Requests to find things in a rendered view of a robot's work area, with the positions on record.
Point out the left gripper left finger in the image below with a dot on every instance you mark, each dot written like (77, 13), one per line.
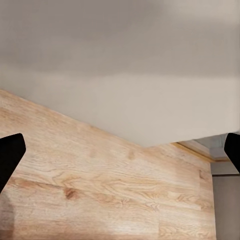
(12, 149)

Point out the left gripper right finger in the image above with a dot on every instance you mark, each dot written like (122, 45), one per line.
(232, 149)

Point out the fixed window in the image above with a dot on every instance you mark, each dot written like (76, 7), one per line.
(209, 148)

